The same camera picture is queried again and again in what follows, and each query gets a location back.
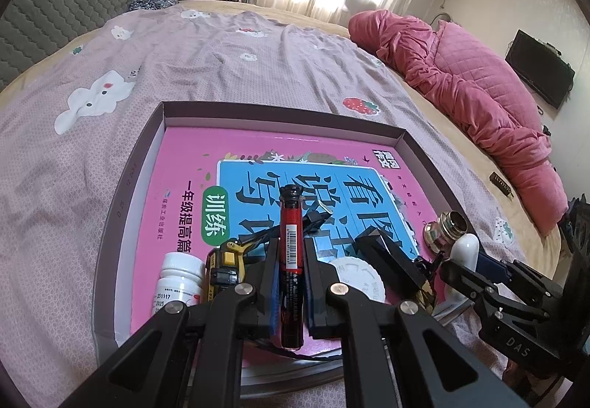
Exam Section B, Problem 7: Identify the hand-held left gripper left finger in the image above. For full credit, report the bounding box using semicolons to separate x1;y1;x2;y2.
60;239;282;408

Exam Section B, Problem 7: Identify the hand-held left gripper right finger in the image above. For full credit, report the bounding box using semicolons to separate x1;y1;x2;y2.
304;239;531;408

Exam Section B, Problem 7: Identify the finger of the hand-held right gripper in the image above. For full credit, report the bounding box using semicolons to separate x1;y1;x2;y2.
440;260;501;330
477;253;565;298

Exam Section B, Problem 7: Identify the white plastic bottle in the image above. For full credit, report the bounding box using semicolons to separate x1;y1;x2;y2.
447;235;481;300

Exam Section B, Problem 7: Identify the red and black marker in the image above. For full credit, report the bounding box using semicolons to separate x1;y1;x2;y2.
279;184;307;349

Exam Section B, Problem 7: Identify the gold metal jar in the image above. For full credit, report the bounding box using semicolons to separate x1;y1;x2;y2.
423;211;471;256

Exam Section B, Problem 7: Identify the yellow and black wristwatch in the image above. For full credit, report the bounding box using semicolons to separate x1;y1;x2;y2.
203;210;333;302

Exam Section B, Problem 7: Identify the small white pill bottle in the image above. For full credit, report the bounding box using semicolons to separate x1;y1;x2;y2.
150;252;206;319

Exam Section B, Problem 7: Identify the dark purple shallow box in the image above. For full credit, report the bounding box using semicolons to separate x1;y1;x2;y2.
92;101;466;390

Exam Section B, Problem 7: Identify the small dark gold-trimmed bar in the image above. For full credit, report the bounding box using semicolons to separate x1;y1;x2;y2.
489;172;513;199

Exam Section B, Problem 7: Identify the pink and blue book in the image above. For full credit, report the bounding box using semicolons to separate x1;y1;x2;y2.
129;127;448;363

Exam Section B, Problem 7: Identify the pink quilted duvet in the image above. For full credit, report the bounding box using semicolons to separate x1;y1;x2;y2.
348;9;570;237

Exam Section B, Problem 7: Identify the black flat television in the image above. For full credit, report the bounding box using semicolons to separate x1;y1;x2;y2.
504;30;576;110

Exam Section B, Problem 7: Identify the purple printed blanket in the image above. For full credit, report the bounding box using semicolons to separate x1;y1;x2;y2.
0;2;531;408

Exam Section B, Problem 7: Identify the dark patterned cloth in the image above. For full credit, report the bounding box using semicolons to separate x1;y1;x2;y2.
126;0;180;12

